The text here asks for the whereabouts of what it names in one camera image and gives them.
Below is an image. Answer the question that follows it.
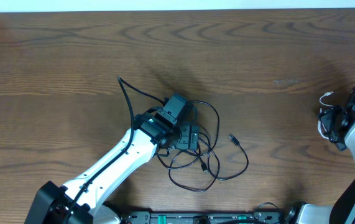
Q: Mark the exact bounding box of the white usb cable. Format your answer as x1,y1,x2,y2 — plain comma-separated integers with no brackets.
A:
317,91,334,140

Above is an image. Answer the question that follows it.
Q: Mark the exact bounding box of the black usb cable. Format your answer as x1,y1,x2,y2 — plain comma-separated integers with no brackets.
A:
155,100,249,193

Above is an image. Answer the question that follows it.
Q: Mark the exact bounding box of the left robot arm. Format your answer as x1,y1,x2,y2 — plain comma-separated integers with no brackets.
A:
25,93,198,223

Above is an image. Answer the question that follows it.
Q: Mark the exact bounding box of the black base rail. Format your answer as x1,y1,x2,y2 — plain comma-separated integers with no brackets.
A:
114,202,333,224

